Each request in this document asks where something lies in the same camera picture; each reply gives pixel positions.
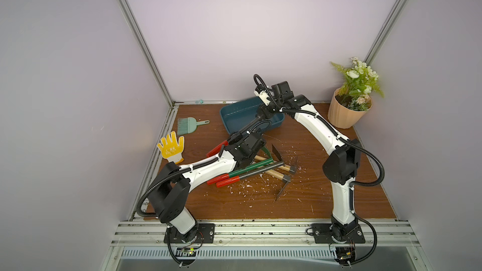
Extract wooden handled hoe lower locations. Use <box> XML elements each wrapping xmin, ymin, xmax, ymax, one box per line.
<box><xmin>266</xmin><ymin>170</ymin><xmax>291</xmax><ymax>201</ymax></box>

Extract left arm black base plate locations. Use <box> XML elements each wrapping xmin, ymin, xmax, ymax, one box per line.
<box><xmin>163</xmin><ymin>223</ymin><xmax>215</xmax><ymax>244</ymax></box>

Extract beige ribbed flower pot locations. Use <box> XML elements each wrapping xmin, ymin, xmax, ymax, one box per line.
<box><xmin>328</xmin><ymin>87</ymin><xmax>372</xmax><ymax>129</ymax></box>

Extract mint green hand brush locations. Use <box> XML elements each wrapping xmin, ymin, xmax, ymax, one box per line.
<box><xmin>176</xmin><ymin>117</ymin><xmax>210</xmax><ymax>136</ymax></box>

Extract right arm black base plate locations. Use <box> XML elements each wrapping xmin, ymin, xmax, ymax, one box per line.
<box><xmin>311</xmin><ymin>221</ymin><xmax>366</xmax><ymax>244</ymax></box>

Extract teal plastic storage box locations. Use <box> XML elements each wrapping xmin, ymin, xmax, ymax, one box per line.
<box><xmin>220</xmin><ymin>97</ymin><xmax>262</xmax><ymax>134</ymax></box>

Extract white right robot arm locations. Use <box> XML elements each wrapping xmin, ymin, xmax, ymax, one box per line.
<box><xmin>254</xmin><ymin>74</ymin><xmax>385</xmax><ymax>243</ymax></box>

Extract yellow white work glove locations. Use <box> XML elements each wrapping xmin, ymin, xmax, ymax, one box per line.
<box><xmin>157</xmin><ymin>131</ymin><xmax>185</xmax><ymax>164</ymax></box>

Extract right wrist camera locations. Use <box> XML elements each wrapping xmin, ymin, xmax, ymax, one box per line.
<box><xmin>254</xmin><ymin>86</ymin><xmax>272</xmax><ymax>106</ymax></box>

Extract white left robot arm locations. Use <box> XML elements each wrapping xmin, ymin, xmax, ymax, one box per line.
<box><xmin>136</xmin><ymin>132</ymin><xmax>266</xmax><ymax>235</ymax></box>

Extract speckled black metal hoe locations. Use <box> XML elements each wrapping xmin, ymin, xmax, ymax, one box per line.
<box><xmin>207</xmin><ymin>116</ymin><xmax>262</xmax><ymax>158</ymax></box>

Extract artificial green flowering plant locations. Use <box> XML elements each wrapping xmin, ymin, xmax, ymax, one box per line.
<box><xmin>330</xmin><ymin>57</ymin><xmax>384</xmax><ymax>112</ymax></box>

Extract green metal hoe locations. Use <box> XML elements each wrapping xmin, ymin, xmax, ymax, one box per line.
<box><xmin>207</xmin><ymin>147</ymin><xmax>274</xmax><ymax>185</ymax></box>

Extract aluminium front rail frame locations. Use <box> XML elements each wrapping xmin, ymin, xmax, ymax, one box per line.
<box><xmin>101</xmin><ymin>219</ymin><xmax>432</xmax><ymax>270</ymax></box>

